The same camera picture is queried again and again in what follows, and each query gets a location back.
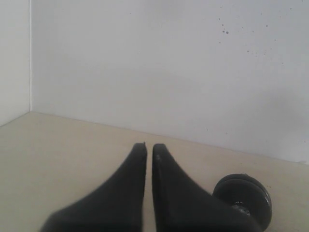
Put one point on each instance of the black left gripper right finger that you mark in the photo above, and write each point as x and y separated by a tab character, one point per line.
181	205

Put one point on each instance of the black weight plate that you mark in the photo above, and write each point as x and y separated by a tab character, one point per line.
249	179
238	190

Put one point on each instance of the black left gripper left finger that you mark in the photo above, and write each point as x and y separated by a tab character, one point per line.
115	206

